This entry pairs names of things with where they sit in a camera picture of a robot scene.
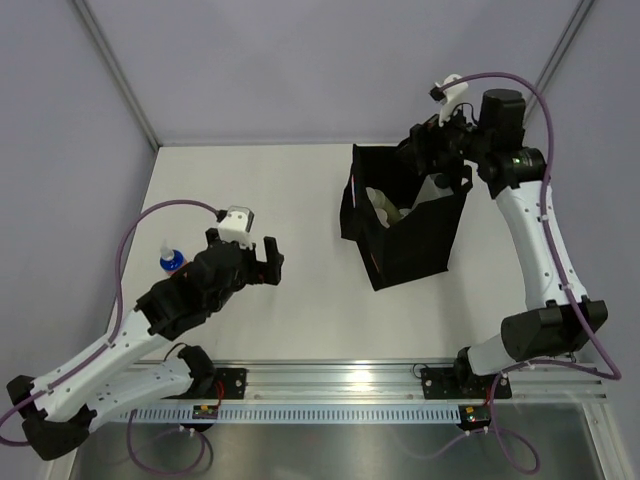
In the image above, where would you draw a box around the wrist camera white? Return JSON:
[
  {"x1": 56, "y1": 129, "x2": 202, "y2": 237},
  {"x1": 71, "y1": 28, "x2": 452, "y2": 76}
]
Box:
[
  {"x1": 217, "y1": 206, "x2": 254, "y2": 249},
  {"x1": 429, "y1": 74, "x2": 468, "y2": 127}
]

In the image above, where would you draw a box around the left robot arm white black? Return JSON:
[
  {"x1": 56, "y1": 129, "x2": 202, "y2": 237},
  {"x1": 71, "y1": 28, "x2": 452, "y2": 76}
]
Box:
[{"x1": 7, "y1": 228, "x2": 284, "y2": 461}]

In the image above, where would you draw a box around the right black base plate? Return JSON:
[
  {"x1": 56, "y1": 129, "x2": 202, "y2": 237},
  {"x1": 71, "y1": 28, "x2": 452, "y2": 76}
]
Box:
[{"x1": 419, "y1": 366, "x2": 512, "y2": 400}]

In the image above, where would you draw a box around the orange spray bottle blue top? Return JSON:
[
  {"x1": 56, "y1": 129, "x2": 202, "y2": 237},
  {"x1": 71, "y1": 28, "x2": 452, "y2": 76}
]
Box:
[{"x1": 159, "y1": 241, "x2": 188, "y2": 276}]

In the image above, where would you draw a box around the green frosted bottle beige cap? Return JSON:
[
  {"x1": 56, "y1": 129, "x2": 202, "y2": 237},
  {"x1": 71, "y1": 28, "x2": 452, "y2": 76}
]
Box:
[{"x1": 366, "y1": 187, "x2": 404, "y2": 226}]

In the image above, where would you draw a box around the white slotted cable duct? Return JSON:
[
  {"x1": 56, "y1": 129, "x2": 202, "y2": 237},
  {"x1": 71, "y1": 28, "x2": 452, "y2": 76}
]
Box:
[{"x1": 134, "y1": 404, "x2": 461, "y2": 425}]

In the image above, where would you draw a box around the aluminium mounting rail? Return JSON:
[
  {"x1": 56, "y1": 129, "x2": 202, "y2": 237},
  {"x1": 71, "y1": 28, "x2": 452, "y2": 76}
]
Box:
[{"x1": 64, "y1": 360, "x2": 609, "y2": 405}]

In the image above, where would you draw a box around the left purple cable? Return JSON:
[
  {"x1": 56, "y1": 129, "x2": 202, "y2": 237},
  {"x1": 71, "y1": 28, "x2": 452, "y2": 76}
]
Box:
[{"x1": 0, "y1": 199, "x2": 224, "y2": 474}]

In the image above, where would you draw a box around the aluminium corner post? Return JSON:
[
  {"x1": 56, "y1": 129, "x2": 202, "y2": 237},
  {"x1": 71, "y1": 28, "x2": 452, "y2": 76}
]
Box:
[
  {"x1": 507, "y1": 1, "x2": 597, "y2": 97},
  {"x1": 68, "y1": 0, "x2": 162, "y2": 153}
]

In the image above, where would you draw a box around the black canvas bag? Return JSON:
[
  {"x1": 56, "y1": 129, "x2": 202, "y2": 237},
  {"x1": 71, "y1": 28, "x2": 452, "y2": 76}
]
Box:
[{"x1": 339, "y1": 145, "x2": 473, "y2": 290}]

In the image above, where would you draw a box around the white bottle grey cap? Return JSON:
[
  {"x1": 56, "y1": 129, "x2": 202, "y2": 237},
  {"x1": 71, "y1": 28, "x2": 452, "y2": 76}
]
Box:
[{"x1": 412, "y1": 173, "x2": 453, "y2": 209}]

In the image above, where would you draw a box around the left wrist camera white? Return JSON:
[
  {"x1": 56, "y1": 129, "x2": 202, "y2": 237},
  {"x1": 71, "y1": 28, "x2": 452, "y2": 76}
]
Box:
[{"x1": 217, "y1": 206, "x2": 254, "y2": 249}]

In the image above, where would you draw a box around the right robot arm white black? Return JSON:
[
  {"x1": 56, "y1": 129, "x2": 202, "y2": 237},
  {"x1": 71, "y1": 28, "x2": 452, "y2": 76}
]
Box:
[{"x1": 398, "y1": 84, "x2": 608, "y2": 397}]

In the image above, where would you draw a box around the beige pump bottle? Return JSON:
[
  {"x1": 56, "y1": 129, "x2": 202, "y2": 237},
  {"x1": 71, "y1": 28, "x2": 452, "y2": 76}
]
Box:
[{"x1": 375, "y1": 208, "x2": 393, "y2": 228}]

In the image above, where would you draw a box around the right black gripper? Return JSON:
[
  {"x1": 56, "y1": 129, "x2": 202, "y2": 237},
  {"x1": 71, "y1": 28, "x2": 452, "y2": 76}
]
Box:
[{"x1": 396, "y1": 97, "x2": 492, "y2": 176}]

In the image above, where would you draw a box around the left aluminium corner post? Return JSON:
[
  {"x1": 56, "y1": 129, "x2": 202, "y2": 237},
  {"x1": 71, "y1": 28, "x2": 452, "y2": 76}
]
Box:
[{"x1": 68, "y1": 0, "x2": 162, "y2": 153}]

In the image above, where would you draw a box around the right aluminium corner post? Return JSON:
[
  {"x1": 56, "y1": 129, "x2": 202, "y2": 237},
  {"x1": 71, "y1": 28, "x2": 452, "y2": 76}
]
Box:
[{"x1": 507, "y1": 1, "x2": 597, "y2": 97}]

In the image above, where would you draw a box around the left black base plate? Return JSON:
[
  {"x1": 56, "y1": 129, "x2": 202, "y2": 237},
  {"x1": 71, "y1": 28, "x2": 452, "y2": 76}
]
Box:
[{"x1": 202, "y1": 367, "x2": 248, "y2": 400}]

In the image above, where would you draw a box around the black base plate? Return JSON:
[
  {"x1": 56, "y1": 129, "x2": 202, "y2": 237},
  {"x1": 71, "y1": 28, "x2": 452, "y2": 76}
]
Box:
[
  {"x1": 419, "y1": 366, "x2": 512, "y2": 400},
  {"x1": 202, "y1": 367, "x2": 248, "y2": 400}
]

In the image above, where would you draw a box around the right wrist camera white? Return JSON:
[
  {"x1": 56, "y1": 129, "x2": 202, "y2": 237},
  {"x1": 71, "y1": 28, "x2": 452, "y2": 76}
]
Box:
[{"x1": 429, "y1": 74, "x2": 468, "y2": 127}]

